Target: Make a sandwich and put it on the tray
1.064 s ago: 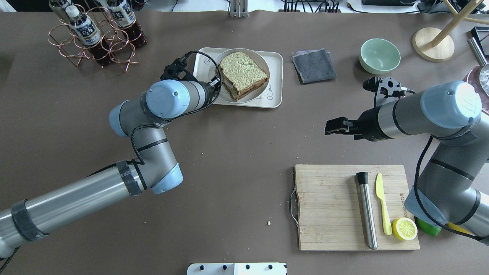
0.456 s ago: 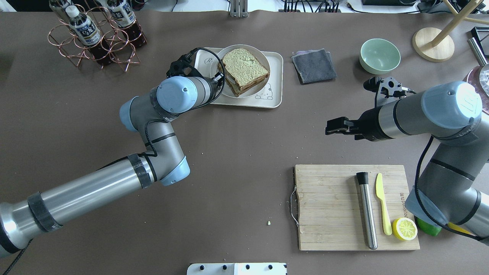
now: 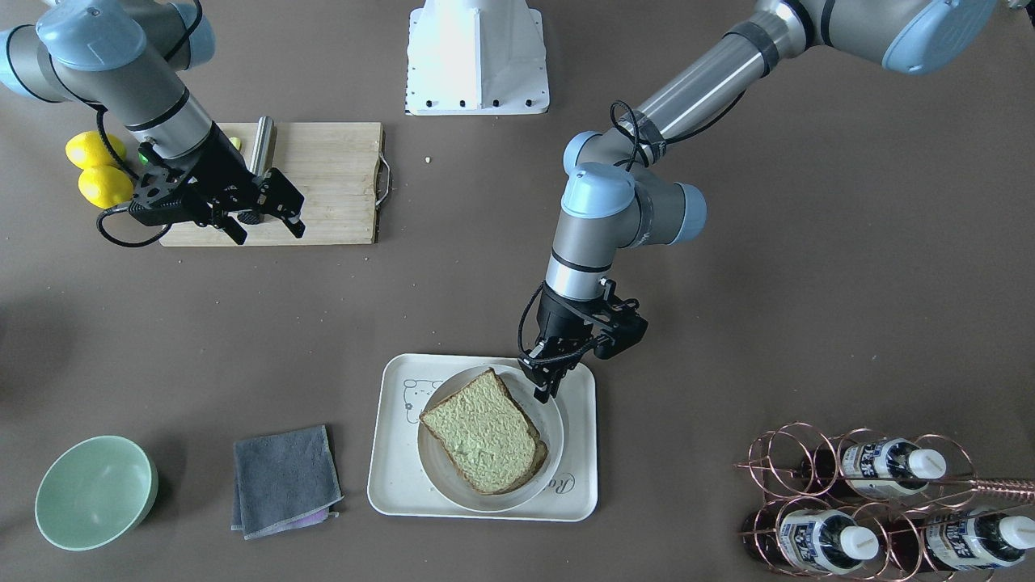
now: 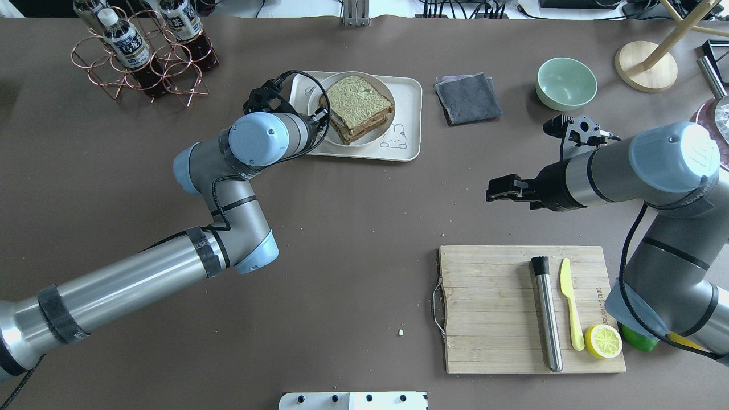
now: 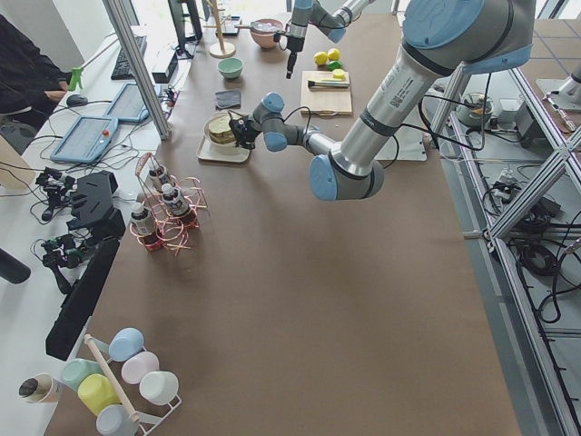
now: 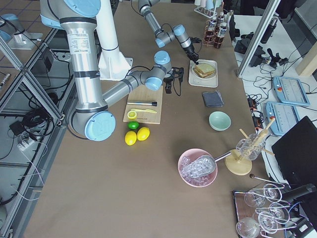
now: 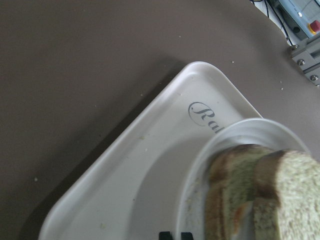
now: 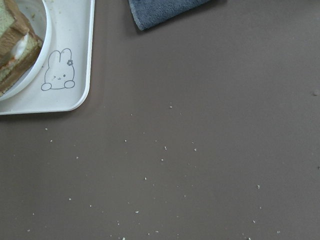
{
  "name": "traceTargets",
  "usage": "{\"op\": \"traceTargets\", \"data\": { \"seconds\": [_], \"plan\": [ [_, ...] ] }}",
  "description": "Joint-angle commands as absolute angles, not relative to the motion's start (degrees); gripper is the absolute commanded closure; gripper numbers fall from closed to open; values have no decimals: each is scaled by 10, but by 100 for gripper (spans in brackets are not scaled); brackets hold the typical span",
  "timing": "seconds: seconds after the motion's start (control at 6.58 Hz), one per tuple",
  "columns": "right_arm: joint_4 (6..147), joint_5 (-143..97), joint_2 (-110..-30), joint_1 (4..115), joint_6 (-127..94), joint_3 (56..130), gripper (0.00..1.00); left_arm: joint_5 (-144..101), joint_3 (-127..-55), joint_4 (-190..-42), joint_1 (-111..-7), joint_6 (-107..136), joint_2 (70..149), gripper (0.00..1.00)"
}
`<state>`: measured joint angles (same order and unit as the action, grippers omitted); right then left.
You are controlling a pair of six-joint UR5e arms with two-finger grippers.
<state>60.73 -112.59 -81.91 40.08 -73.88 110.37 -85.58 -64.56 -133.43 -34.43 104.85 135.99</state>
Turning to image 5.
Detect green cup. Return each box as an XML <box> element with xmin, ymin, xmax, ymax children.
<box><xmin>61</xmin><ymin>358</ymin><xmax>103</xmax><ymax>391</ymax></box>

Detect cream rabbit tray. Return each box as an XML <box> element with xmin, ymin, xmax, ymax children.
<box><xmin>197</xmin><ymin>112</ymin><xmax>251</xmax><ymax>164</ymax></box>

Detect tea bottle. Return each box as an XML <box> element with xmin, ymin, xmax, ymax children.
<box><xmin>131</xmin><ymin>203</ymin><xmax>155</xmax><ymax>236</ymax></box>
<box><xmin>162</xmin><ymin>183</ymin><xmax>189</xmax><ymax>217</ymax></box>
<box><xmin>147</xmin><ymin>166</ymin><xmax>172</xmax><ymax>193</ymax></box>

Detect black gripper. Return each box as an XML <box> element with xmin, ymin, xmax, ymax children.
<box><xmin>229</xmin><ymin>115</ymin><xmax>259</xmax><ymax>149</ymax></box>
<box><xmin>286</xmin><ymin>35</ymin><xmax>303</xmax><ymax>79</ymax></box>

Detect half lemon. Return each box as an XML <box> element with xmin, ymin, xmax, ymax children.
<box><xmin>332</xmin><ymin>69</ymin><xmax>345</xmax><ymax>80</ymax></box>

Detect yellow cup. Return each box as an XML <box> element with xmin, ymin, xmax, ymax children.
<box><xmin>77</xmin><ymin>373</ymin><xmax>121</xmax><ymax>416</ymax></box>

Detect aluminium frame post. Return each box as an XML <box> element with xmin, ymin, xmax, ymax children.
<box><xmin>103</xmin><ymin>0</ymin><xmax>171</xmax><ymax>141</ymax></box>

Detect paper cup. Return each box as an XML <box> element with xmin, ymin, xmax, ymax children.
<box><xmin>18</xmin><ymin>373</ymin><xmax>64</xmax><ymax>403</ymax></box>

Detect metal tongs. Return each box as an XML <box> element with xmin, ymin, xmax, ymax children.
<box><xmin>307</xmin><ymin>80</ymin><xmax>350</xmax><ymax>89</ymax></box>

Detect wooden cutting board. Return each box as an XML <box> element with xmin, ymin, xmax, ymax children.
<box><xmin>300</xmin><ymin>71</ymin><xmax>352</xmax><ymax>115</ymax></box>

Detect computer mouse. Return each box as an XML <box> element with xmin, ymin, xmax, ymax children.
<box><xmin>66</xmin><ymin>94</ymin><xmax>89</xmax><ymax>107</ymax></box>

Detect green lime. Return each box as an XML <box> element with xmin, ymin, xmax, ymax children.
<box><xmin>327</xmin><ymin>60</ymin><xmax>342</xmax><ymax>71</ymax></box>

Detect bread slice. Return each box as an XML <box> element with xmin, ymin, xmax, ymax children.
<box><xmin>206</xmin><ymin>114</ymin><xmax>234</xmax><ymax>144</ymax></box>

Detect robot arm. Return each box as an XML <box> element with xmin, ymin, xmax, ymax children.
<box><xmin>282</xmin><ymin>0</ymin><xmax>373</xmax><ymax>79</ymax></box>
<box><xmin>229</xmin><ymin>0</ymin><xmax>535</xmax><ymax>201</ymax></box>

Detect green bowl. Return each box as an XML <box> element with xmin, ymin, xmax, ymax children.
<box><xmin>217</xmin><ymin>57</ymin><xmax>243</xmax><ymax>80</ymax></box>

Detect grey blue cup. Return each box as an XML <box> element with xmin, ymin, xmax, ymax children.
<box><xmin>95</xmin><ymin>404</ymin><xmax>138</xmax><ymax>436</ymax></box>

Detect white cup rack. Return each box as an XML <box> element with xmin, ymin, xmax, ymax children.
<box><xmin>83</xmin><ymin>334</ymin><xmax>182</xmax><ymax>435</ymax></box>

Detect white plate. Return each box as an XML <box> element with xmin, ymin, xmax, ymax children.
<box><xmin>204</xmin><ymin>114</ymin><xmax>249</xmax><ymax>157</ymax></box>

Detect wooden stand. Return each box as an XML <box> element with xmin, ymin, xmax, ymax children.
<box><xmin>205</xmin><ymin>0</ymin><xmax>236</xmax><ymax>59</ymax></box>

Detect grey cloth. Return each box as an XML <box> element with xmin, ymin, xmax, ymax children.
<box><xmin>214</xmin><ymin>89</ymin><xmax>241</xmax><ymax>110</ymax></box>

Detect copper wire bottle rack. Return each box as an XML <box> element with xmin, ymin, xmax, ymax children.
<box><xmin>129</xmin><ymin>152</ymin><xmax>208</xmax><ymax>253</ymax></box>

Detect pink cup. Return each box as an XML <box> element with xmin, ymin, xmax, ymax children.
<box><xmin>121</xmin><ymin>351</ymin><xmax>160</xmax><ymax>384</ymax></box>

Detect pink bowl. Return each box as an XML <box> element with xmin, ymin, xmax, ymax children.
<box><xmin>250</xmin><ymin>18</ymin><xmax>284</xmax><ymax>49</ymax></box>

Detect black keyboard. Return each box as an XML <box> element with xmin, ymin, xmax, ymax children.
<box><xmin>110</xmin><ymin>35</ymin><xmax>149</xmax><ymax>82</ymax></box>

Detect person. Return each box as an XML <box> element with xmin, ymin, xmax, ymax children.
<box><xmin>1</xmin><ymin>17</ymin><xmax>71</xmax><ymax>129</ymax></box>

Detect white cup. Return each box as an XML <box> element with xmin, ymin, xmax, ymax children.
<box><xmin>139</xmin><ymin>371</ymin><xmax>179</xmax><ymax>406</ymax></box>

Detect yellow lemon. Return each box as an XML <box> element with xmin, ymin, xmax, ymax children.
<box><xmin>327</xmin><ymin>47</ymin><xmax>341</xmax><ymax>61</ymax></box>
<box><xmin>313</xmin><ymin>51</ymin><xmax>329</xmax><ymax>66</ymax></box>

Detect blue teach pendant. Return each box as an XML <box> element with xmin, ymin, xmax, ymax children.
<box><xmin>104</xmin><ymin>83</ymin><xmax>149</xmax><ymax>124</ymax></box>
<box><xmin>50</xmin><ymin>116</ymin><xmax>119</xmax><ymax>164</ymax></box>

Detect black monitor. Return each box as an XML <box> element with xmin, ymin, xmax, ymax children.
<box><xmin>168</xmin><ymin>0</ymin><xmax>202</xmax><ymax>59</ymax></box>

